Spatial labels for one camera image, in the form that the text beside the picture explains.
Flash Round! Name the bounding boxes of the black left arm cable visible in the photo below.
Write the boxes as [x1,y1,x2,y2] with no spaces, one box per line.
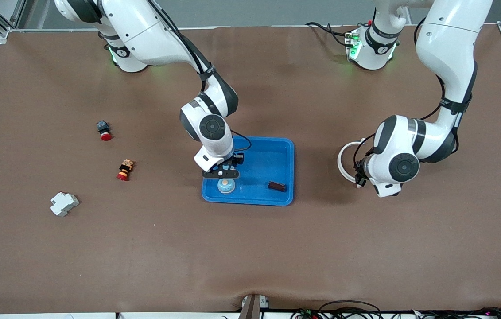
[353,18,447,178]

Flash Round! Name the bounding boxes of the red push button black body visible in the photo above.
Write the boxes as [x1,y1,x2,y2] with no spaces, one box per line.
[96,121,113,141]

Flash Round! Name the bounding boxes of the red emergency stop yellow button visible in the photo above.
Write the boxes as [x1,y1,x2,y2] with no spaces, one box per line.
[116,159,136,182]

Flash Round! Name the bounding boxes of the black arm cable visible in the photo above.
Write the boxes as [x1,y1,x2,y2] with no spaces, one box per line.
[353,18,447,178]
[146,0,252,152]

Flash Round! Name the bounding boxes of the black cable bundle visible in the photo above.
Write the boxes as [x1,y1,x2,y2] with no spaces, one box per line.
[414,307,501,319]

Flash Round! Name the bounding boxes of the white circuit breaker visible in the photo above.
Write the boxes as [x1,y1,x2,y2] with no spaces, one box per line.
[50,191,80,217]

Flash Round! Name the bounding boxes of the black base cable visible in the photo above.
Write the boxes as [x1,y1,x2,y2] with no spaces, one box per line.
[306,21,353,47]

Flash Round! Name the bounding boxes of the black looped cable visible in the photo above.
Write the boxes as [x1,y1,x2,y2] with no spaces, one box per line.
[319,300,384,319]

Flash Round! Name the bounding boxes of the coloured wire bundle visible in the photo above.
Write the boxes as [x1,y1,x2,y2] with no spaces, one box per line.
[290,309,322,319]

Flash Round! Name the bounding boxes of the blue plastic tray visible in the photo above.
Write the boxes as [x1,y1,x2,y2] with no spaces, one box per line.
[201,135,295,206]

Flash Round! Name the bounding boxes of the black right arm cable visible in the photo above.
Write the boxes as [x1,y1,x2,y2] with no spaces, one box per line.
[146,0,252,152]

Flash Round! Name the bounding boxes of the brown table cover sheet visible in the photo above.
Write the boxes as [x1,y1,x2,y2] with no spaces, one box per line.
[0,24,501,316]

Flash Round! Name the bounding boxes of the metal table edge bracket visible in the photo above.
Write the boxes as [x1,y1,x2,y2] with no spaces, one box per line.
[238,294,270,319]

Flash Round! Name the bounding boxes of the white curved plastic bracket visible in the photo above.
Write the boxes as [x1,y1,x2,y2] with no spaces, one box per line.
[337,138,366,188]

